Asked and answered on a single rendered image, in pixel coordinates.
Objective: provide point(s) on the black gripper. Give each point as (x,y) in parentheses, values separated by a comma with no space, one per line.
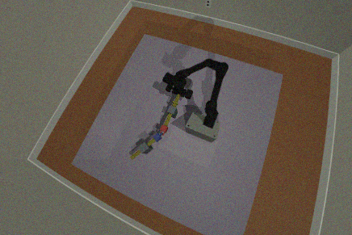
(182,92)

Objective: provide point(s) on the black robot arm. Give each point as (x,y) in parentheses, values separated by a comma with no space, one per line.
(179,82)

